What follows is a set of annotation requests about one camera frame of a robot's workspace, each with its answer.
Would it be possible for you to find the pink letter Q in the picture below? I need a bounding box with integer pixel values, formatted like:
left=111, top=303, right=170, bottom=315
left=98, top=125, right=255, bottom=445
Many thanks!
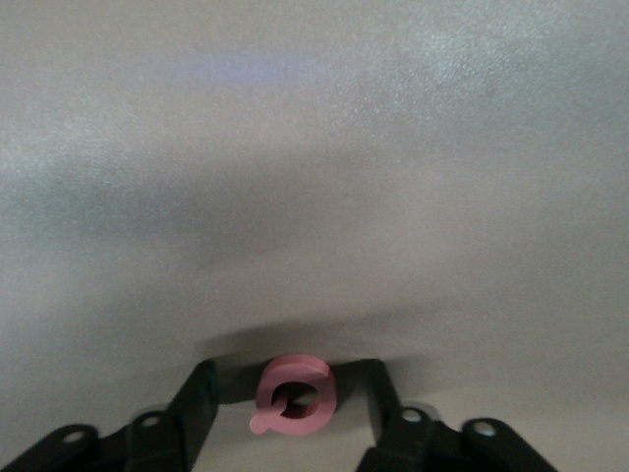
left=249, top=354, right=338, bottom=437

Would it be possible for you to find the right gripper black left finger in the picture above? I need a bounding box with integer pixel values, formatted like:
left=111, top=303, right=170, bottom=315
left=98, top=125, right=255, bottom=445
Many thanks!
left=0, top=360, right=220, bottom=472

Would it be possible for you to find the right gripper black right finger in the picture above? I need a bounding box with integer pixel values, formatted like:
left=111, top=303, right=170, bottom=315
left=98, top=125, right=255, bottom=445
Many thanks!
left=352, top=358, right=559, bottom=472

